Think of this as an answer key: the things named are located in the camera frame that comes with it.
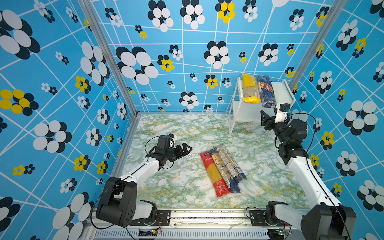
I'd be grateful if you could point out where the dark blue clear spaghetti bag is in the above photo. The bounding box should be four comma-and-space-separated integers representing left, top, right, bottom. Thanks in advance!
210, 149, 241, 194

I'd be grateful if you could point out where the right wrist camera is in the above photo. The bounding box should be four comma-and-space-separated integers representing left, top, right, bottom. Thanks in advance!
275, 109, 289, 124

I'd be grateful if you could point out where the blue Barilla spaghetti bag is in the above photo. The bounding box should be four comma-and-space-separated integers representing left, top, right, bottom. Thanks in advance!
258, 76, 276, 109

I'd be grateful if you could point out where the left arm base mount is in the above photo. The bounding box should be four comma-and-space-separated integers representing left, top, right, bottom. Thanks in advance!
130, 210, 171, 227

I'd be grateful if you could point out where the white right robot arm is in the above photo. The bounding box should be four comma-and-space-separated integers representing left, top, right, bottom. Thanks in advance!
261, 104, 357, 240

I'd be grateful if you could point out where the aluminium corner post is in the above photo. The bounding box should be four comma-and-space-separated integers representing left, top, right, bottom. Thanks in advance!
79, 0, 138, 118
285, 0, 348, 107

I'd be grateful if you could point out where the red spaghetti bag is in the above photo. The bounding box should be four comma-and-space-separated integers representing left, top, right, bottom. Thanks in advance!
200, 152, 230, 198

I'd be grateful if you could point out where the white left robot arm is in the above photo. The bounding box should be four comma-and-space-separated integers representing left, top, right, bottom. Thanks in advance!
95, 143, 193, 228

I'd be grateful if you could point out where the left aluminium corner post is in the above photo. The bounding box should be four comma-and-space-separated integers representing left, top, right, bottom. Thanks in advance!
79, 0, 138, 118

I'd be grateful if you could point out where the right aluminium corner post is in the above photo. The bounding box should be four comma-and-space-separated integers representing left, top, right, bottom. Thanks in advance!
285, 0, 348, 107

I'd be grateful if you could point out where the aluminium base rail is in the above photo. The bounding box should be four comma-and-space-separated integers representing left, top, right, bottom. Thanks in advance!
80, 208, 343, 240

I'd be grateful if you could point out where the white two-tier shelf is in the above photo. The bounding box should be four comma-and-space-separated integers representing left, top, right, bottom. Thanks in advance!
228, 77, 296, 135

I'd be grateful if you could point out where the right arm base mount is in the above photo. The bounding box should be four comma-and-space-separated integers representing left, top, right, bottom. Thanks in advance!
246, 208, 291, 229

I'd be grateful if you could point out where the clear striped spaghetti bag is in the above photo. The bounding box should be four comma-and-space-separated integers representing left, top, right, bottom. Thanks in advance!
215, 144, 247, 182

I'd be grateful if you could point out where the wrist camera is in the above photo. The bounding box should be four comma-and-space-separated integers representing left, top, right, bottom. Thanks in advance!
275, 109, 289, 124
157, 134, 175, 150

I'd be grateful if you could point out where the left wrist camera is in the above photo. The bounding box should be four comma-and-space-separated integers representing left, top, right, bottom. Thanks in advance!
157, 134, 175, 150

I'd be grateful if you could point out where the yellow spaghetti bag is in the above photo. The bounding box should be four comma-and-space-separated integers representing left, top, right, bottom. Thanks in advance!
243, 74, 260, 104

